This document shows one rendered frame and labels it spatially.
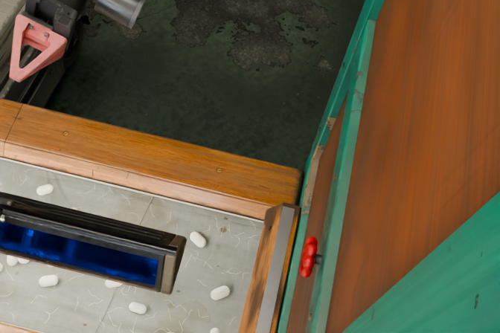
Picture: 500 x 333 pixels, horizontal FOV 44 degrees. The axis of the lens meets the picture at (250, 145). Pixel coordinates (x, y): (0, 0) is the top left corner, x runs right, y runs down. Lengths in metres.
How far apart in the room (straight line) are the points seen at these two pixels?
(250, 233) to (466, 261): 0.97
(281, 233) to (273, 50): 1.34
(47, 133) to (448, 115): 1.01
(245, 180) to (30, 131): 0.44
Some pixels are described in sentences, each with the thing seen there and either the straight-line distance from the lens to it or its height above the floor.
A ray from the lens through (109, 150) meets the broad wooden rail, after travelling 1.24.
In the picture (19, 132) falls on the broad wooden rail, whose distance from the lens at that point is 1.29.
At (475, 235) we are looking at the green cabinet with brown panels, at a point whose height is 1.66.
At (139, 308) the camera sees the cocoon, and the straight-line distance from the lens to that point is 1.13.
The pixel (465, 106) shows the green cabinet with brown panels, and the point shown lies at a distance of 0.33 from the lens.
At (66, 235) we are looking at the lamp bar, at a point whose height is 1.10.
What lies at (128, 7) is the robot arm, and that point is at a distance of 0.88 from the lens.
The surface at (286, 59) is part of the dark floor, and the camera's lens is 2.31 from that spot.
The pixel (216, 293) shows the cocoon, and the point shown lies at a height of 0.76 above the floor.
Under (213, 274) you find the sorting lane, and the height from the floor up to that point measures 0.74.
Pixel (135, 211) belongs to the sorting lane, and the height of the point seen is 0.74.
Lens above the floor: 1.86
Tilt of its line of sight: 62 degrees down
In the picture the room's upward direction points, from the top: 10 degrees clockwise
